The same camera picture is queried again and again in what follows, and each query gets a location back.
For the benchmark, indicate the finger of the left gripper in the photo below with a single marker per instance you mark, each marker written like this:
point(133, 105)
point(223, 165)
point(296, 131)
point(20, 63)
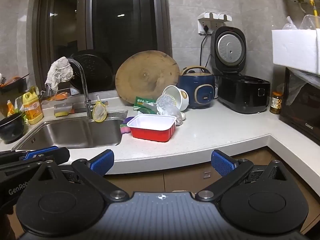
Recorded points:
point(59, 156)
point(32, 154)

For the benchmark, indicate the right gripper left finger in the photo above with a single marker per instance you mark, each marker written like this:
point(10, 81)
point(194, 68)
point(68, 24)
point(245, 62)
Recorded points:
point(92, 172)

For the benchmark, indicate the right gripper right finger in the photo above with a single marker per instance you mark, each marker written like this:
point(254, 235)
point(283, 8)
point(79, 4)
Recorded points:
point(232, 171)

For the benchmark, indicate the purple patterned sponge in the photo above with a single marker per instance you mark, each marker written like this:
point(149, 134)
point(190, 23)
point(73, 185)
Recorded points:
point(124, 129)

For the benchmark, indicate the red white food tray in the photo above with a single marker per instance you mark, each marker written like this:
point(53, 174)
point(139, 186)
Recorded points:
point(159, 128)

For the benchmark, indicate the green snack wrapper short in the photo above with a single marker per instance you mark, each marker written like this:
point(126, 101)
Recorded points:
point(145, 106)

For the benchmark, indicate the white tissue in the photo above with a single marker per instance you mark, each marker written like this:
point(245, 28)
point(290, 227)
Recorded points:
point(174, 111)

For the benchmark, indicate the white paper instant-noodle cup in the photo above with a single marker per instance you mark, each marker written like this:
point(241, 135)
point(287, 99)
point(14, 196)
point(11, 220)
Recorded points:
point(181, 97)

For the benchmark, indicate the silver round scouring pad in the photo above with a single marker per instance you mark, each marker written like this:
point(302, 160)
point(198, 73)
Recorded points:
point(163, 102)

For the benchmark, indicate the chrome kitchen faucet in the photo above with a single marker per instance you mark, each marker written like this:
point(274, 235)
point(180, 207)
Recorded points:
point(88, 103)

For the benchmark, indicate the stainless steel sink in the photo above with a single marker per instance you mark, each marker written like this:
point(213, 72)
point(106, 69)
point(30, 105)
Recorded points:
point(75, 133)

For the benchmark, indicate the black bowl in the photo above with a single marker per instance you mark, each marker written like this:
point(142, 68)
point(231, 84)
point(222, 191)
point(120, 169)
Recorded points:
point(12, 128)

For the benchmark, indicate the yellow detergent bottle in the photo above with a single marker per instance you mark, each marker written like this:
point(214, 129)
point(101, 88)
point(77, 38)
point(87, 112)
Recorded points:
point(32, 107)

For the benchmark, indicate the yellow green sponge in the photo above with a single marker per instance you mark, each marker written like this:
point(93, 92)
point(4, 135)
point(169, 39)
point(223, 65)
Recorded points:
point(63, 109)

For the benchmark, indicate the small orange bottle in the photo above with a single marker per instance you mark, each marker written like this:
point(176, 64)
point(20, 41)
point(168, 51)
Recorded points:
point(11, 109)

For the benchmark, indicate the glass jar of sauce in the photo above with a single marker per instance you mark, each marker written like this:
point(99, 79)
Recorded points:
point(276, 102)

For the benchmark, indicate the black open rice cooker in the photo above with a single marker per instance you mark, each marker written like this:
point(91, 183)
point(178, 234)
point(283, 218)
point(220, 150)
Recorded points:
point(241, 93)

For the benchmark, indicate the white rag on faucet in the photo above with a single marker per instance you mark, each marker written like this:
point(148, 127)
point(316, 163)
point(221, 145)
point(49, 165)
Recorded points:
point(59, 72)

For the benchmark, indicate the black microwave oven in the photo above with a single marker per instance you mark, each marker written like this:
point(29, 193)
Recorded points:
point(301, 103)

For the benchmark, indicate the black round pan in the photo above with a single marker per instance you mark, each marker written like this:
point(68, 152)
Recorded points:
point(98, 70)

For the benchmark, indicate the round wooden cutting board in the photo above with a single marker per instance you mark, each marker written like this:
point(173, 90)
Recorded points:
point(146, 74)

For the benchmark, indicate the white foam box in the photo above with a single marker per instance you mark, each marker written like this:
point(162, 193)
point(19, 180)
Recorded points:
point(296, 48)

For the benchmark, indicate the white wall socket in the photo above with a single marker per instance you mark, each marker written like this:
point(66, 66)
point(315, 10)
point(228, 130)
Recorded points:
point(209, 21)

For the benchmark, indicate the dark window frame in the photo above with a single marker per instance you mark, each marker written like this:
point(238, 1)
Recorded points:
point(115, 29)

